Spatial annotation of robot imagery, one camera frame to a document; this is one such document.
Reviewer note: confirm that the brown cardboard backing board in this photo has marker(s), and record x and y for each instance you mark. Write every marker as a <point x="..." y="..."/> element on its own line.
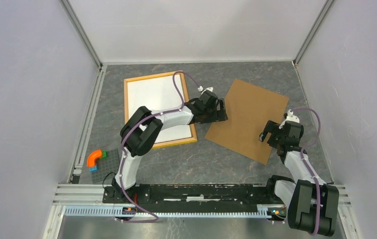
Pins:
<point x="248" y="108"/>

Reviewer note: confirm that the aluminium extrusion frame rail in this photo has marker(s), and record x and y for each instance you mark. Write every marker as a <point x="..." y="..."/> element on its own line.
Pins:
<point x="86" y="200"/>

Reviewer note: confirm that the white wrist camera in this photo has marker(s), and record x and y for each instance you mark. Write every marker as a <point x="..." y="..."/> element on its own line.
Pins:
<point x="201" y="89"/>
<point x="290" y="116"/>

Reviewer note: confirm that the green toy brick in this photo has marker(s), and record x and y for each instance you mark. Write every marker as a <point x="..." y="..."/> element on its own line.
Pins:
<point x="104" y="154"/>

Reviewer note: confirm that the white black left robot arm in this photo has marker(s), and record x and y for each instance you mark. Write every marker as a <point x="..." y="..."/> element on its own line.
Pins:
<point x="142" y="130"/>

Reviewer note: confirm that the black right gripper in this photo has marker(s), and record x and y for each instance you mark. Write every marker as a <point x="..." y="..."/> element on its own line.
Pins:
<point x="272" y="127"/>

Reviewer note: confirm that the blue toy brick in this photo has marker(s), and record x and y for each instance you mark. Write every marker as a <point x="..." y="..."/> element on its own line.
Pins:
<point x="93" y="169"/>

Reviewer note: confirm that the printed building photo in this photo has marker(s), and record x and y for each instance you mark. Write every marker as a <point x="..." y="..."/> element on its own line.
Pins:
<point x="155" y="95"/>

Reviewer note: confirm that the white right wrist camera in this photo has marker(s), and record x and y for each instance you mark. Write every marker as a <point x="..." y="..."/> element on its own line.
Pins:
<point x="290" y="116"/>

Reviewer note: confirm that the grey lego baseplate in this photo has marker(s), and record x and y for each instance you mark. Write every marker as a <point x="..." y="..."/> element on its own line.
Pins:
<point x="106" y="166"/>

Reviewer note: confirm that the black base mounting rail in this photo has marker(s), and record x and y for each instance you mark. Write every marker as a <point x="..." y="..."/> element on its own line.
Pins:
<point x="194" y="198"/>

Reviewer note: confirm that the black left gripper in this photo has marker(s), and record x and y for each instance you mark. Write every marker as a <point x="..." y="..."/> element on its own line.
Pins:
<point x="218" y="115"/>

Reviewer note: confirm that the orange wooden picture frame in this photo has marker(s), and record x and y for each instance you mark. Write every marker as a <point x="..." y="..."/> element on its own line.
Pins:
<point x="126" y="99"/>

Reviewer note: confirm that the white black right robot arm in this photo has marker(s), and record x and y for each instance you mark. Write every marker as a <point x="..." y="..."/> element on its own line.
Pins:
<point x="312" y="203"/>

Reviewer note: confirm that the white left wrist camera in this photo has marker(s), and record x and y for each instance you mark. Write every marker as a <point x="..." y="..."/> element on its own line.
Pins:
<point x="201" y="89"/>

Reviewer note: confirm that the orange curved toy block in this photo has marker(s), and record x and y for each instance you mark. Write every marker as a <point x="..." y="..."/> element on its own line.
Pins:
<point x="94" y="157"/>

